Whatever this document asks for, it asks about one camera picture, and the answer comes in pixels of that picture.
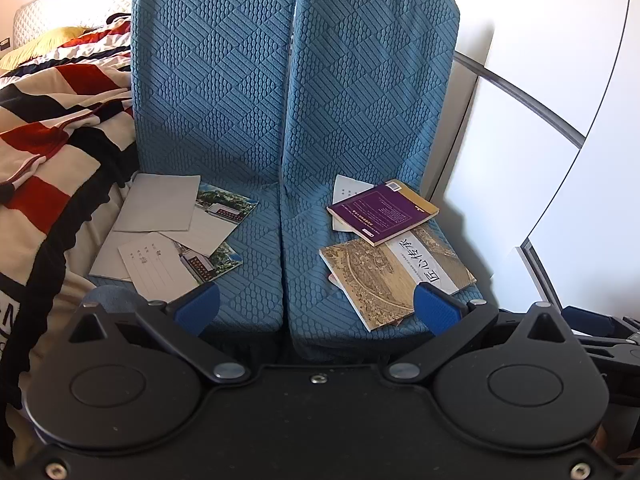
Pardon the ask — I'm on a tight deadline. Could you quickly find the white wardrobe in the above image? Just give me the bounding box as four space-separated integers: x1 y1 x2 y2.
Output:
425 0 640 321

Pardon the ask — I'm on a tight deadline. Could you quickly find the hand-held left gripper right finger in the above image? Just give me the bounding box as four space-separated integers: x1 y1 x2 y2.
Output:
382 282 581 386

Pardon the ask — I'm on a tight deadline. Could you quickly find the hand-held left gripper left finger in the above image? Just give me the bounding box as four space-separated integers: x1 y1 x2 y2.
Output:
67 282 251 386

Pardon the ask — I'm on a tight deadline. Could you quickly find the purple book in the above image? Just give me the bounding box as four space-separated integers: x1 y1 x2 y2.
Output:
326 180 441 248

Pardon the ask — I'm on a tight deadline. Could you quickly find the white quilted headboard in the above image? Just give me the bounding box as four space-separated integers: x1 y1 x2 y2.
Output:
12 0 136 51

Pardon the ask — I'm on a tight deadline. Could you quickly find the grey wardrobe frame strip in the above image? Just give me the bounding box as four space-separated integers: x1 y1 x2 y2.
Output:
452 54 587 147

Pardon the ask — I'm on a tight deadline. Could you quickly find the blue quilted seat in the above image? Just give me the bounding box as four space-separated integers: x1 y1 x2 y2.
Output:
87 0 298 348
280 0 493 356

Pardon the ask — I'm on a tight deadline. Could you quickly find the gold patterned book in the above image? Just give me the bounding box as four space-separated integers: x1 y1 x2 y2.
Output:
319 222 478 333

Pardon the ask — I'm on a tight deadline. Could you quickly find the yellow pillow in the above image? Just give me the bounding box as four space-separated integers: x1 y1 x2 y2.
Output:
0 27 101 68

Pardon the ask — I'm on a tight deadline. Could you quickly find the striped fringed blanket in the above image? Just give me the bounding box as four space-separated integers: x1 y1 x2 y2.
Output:
0 14 146 466

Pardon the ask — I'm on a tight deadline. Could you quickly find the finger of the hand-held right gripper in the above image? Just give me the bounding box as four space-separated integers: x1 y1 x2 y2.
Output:
562 305 640 337
580 336 640 359

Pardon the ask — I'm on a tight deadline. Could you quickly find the photo brochure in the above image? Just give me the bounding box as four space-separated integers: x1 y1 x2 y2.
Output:
159 182 259 257
331 174 376 233
118 231 244 300

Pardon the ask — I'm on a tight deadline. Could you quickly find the grey paper envelope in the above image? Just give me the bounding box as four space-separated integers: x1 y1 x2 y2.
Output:
89 230 163 282
114 173 202 234

